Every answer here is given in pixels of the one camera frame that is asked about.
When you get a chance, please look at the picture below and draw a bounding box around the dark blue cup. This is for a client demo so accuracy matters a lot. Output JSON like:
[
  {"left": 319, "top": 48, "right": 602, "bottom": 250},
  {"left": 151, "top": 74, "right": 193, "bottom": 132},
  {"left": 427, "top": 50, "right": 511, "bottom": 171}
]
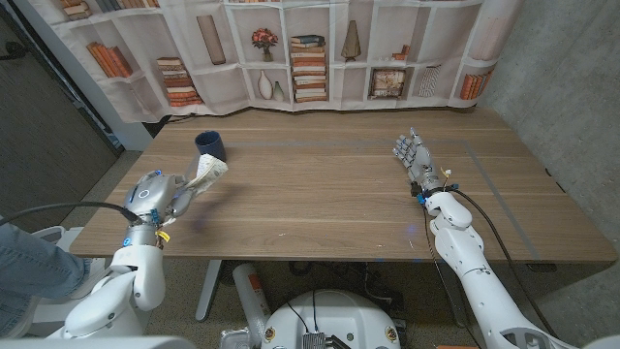
[{"left": 194, "top": 130, "right": 228, "bottom": 164}]

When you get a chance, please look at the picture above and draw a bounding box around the white table leg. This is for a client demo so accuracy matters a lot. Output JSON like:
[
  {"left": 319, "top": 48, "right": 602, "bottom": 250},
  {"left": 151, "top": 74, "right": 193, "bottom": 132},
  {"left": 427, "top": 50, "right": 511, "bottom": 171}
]
[{"left": 195, "top": 260, "right": 224, "bottom": 323}]

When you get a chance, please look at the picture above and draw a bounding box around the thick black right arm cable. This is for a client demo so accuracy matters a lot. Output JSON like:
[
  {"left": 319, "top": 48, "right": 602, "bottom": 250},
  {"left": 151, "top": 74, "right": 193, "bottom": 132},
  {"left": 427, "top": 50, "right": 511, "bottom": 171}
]
[{"left": 449, "top": 187, "right": 558, "bottom": 338}]

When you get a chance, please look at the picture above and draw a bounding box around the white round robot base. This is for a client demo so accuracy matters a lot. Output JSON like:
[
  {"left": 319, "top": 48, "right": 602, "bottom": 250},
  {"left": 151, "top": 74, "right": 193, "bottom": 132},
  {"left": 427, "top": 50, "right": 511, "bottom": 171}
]
[{"left": 261, "top": 289, "right": 402, "bottom": 349}]

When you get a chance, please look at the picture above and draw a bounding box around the printed bookshelf backdrop cloth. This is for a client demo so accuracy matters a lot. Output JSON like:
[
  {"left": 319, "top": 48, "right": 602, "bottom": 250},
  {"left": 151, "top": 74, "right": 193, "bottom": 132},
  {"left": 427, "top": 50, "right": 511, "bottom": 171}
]
[{"left": 28, "top": 0, "right": 527, "bottom": 124}]

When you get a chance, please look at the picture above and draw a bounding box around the white cylinder with orange label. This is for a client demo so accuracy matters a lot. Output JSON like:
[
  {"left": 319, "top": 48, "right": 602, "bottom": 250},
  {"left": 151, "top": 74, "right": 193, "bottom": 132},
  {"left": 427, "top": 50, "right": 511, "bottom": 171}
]
[{"left": 232, "top": 263, "right": 272, "bottom": 348}]

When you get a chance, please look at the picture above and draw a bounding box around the black door handle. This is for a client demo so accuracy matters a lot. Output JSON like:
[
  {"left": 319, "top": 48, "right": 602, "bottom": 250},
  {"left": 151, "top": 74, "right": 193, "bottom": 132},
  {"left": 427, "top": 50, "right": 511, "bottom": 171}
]
[{"left": 0, "top": 41, "right": 28, "bottom": 62}]

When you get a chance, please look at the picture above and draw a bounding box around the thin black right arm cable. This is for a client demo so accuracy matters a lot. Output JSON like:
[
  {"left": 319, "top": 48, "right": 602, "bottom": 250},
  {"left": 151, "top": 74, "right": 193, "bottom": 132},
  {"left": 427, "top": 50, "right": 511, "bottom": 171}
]
[{"left": 423, "top": 206, "right": 481, "bottom": 348}]

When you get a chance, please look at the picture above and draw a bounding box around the white plastic platform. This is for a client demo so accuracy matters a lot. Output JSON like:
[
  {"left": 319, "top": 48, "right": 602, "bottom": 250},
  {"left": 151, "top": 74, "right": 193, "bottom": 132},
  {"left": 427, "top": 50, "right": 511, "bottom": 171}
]
[{"left": 18, "top": 225, "right": 132, "bottom": 338}]

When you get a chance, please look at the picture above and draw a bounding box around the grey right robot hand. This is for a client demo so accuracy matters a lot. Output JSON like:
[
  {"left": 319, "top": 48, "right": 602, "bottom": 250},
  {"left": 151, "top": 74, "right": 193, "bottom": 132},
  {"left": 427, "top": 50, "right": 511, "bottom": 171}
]
[{"left": 391, "top": 127, "right": 447, "bottom": 196}]

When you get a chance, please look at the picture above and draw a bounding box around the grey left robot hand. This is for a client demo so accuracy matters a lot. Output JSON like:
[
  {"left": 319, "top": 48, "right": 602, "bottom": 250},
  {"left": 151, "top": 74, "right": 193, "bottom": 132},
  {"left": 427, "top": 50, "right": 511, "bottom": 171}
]
[{"left": 123, "top": 169, "right": 202, "bottom": 228}]

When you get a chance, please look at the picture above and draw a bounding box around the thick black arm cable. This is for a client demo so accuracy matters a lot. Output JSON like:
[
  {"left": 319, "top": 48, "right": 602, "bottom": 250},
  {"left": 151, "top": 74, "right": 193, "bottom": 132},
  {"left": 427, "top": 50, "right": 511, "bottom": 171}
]
[
  {"left": 0, "top": 202, "right": 141, "bottom": 228},
  {"left": 449, "top": 187, "right": 558, "bottom": 338}
]

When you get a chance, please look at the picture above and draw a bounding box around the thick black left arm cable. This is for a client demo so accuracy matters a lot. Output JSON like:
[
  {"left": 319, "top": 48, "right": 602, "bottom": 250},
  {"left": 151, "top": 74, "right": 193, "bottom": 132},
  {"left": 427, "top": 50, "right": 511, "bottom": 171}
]
[{"left": 0, "top": 202, "right": 141, "bottom": 228}]

